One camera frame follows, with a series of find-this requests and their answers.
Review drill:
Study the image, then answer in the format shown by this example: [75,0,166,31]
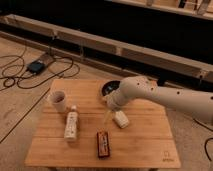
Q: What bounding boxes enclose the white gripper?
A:
[103,94,123,125]

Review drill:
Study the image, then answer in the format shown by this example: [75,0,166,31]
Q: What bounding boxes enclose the dark ceramic bowl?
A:
[101,80,120,96]

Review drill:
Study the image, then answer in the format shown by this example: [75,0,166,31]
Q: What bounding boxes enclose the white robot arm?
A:
[101,76,213,125]

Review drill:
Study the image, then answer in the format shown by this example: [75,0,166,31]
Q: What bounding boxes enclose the white rectangular sponge block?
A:
[113,111,129,128]

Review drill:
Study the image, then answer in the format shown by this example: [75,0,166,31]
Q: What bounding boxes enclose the red black snack packet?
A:
[97,131,110,158]

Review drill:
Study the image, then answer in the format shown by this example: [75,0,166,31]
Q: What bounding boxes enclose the white plastic bottle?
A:
[64,105,78,141]

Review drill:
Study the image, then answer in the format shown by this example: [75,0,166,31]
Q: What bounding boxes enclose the white paper cup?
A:
[48,91,66,113]

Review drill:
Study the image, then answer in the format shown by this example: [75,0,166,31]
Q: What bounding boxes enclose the blue power adapter box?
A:
[27,61,45,74]

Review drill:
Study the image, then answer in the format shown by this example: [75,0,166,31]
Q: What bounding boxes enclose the black cable at right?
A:
[192,117,213,163]

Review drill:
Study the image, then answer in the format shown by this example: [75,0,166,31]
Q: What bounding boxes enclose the black floor cable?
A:
[0,44,81,90]

